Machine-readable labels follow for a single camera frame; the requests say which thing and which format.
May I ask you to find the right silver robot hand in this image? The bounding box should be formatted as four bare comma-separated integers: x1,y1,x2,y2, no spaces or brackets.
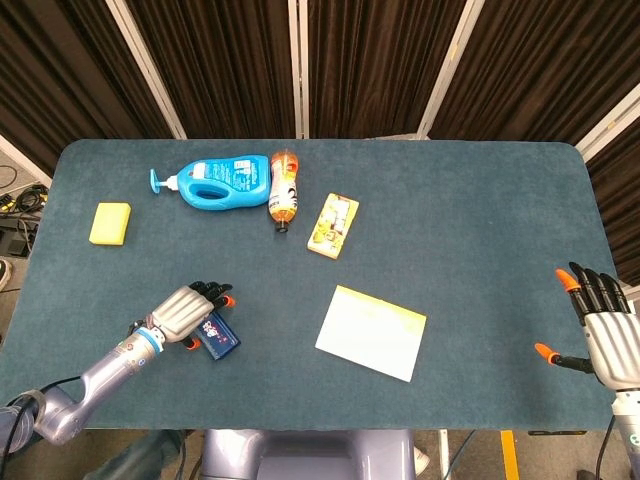
533,261,640,390

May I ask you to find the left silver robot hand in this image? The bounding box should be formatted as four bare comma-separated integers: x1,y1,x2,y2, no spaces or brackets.
149,280,237,350

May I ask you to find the blue card package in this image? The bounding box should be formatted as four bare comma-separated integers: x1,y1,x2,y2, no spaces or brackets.
192,312,242,361

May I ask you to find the yellow sponge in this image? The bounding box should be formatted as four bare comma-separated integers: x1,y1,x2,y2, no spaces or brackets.
88,201,133,247

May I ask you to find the blue jeans leg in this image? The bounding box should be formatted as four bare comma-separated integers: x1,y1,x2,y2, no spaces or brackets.
82,429,187,480

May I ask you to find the blue pump detergent bottle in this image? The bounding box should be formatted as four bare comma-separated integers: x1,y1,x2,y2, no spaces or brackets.
149,153,272,211

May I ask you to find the orange drink bottle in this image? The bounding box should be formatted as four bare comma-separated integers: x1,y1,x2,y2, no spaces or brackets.
268,149,301,235

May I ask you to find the yellow snack box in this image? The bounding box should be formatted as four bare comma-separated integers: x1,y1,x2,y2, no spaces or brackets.
306,192,361,261

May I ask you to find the teal table cloth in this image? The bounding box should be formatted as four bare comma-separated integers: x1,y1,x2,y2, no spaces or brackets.
0,138,621,432

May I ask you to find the yellow and white book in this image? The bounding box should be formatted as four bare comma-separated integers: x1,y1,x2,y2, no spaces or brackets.
314,284,428,384

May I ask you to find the grey robot torso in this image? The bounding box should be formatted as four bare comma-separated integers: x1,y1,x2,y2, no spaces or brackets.
199,428,416,480

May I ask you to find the white table leg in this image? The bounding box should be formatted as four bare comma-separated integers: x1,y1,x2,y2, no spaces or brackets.
438,429,454,480

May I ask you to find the dark brown curtain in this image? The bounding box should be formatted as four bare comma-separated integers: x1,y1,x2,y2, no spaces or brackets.
0,0,640,286

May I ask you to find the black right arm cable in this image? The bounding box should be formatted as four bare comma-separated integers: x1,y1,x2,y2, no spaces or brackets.
597,413,620,480

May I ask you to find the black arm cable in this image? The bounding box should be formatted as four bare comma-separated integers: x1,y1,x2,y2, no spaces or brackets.
0,375,85,457
597,413,620,480

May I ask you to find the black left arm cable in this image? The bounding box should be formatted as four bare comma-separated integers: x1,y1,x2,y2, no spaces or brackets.
0,375,85,457

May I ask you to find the black floor cable bundle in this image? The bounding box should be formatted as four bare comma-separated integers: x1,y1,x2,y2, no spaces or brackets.
0,182,51,217

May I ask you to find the white frame post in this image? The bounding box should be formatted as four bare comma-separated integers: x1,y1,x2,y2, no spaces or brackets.
287,0,310,140
0,133,53,189
416,0,482,140
574,82,640,161
105,0,187,140

